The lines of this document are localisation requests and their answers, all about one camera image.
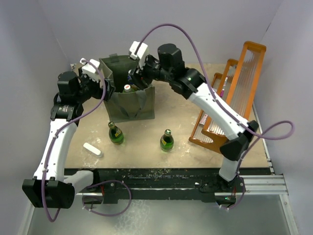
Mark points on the green glass bottle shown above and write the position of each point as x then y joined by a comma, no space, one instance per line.
115,134
167,141

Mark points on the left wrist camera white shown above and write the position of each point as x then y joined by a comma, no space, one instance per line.
90,71

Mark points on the white flat bar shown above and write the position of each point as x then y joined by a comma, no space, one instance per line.
93,150

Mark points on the green orange juice bottle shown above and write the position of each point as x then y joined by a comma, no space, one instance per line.
128,89

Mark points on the orange wooden rack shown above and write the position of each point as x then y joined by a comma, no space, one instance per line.
243,76

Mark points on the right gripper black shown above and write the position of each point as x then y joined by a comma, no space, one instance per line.
142,73

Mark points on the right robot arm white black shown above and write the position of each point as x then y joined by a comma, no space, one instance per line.
170,67

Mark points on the right green glass bottle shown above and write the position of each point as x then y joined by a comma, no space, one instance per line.
167,141

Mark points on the pink white marker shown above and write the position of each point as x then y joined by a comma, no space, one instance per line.
224,86

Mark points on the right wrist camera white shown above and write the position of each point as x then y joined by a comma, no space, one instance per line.
139,54

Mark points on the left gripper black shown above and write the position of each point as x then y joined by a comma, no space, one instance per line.
99,91

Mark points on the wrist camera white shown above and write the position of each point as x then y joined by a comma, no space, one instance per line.
139,54
90,71

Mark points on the left green glass bottle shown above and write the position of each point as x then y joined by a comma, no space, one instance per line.
115,134

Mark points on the cola glass bottle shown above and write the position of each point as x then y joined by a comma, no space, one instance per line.
134,87

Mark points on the green canvas bag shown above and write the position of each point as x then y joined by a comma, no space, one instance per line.
123,107

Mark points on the white red label card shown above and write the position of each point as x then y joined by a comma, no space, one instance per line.
203,119

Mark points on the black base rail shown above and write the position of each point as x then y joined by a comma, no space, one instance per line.
162,184

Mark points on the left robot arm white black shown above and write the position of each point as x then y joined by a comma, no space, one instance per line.
48,187

